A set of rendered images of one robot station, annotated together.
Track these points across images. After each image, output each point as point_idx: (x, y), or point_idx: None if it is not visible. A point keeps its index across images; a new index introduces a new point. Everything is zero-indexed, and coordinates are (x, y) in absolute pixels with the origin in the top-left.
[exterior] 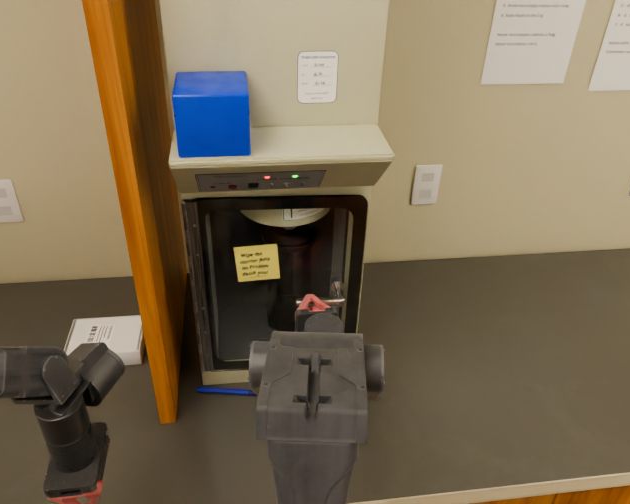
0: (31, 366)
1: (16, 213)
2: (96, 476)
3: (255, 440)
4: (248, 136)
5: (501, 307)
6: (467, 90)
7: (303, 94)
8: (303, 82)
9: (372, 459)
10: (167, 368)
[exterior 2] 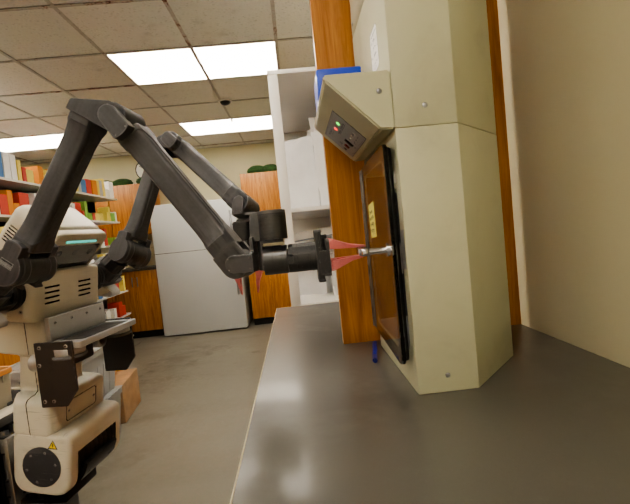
0: (234, 195)
1: None
2: None
3: (326, 365)
4: (318, 97)
5: None
6: None
7: (373, 68)
8: (372, 58)
9: (298, 408)
10: (339, 290)
